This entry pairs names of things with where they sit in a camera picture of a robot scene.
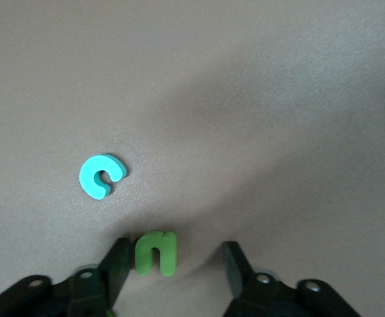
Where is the brown table cover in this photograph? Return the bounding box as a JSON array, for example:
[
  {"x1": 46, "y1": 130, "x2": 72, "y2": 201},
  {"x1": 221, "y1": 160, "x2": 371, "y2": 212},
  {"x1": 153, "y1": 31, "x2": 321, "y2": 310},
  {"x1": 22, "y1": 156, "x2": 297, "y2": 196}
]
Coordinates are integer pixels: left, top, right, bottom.
[{"x1": 0, "y1": 0, "x2": 385, "y2": 317}]

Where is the teal foam letter C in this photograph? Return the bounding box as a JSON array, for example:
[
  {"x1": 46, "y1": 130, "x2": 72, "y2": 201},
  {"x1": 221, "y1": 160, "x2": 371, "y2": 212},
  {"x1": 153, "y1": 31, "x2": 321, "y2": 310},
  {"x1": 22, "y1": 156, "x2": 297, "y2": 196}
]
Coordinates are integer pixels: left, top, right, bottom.
[{"x1": 79, "y1": 153, "x2": 128, "y2": 201}]

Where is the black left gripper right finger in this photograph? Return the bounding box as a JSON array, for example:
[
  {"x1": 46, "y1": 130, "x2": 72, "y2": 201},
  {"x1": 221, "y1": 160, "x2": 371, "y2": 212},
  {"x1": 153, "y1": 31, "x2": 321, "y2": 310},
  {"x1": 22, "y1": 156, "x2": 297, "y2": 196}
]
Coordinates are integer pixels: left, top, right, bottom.
[{"x1": 223, "y1": 240, "x2": 365, "y2": 317}]

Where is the green foam letter U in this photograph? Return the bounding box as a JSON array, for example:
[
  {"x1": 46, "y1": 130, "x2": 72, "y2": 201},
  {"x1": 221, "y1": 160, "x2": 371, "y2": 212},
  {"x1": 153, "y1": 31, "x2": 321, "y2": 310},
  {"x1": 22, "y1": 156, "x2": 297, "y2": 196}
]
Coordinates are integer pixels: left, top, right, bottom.
[{"x1": 134, "y1": 230, "x2": 178, "y2": 277}]

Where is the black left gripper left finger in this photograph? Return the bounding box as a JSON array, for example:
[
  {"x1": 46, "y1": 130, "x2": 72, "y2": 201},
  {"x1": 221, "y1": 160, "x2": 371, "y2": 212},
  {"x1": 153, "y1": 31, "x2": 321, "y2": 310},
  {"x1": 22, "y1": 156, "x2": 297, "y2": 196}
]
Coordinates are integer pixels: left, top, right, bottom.
[{"x1": 0, "y1": 236, "x2": 132, "y2": 317}]

